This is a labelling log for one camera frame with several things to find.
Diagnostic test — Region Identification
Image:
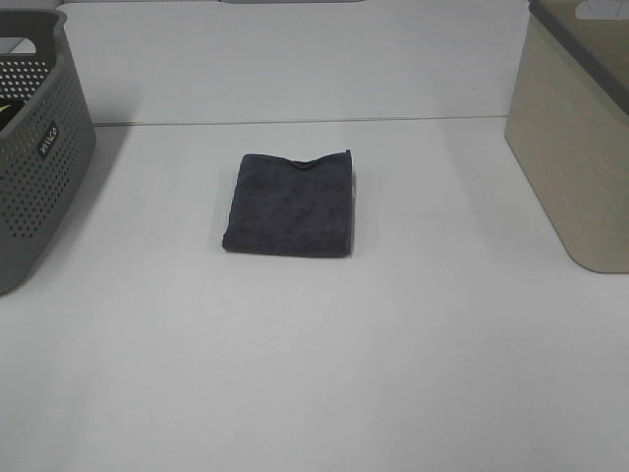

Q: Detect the grey perforated plastic basket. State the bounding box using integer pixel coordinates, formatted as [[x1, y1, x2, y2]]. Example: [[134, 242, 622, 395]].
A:
[[1, 9, 96, 293]]

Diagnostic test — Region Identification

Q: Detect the beige plastic storage bin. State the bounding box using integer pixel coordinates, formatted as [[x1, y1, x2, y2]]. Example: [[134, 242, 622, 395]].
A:
[[505, 1, 628, 273]]

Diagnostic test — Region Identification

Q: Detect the dark navy towel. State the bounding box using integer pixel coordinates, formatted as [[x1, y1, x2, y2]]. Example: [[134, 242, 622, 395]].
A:
[[222, 150, 354, 258]]

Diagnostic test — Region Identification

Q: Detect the black and yellow item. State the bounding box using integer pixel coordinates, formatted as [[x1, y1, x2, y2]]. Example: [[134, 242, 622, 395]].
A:
[[0, 100, 25, 131]]

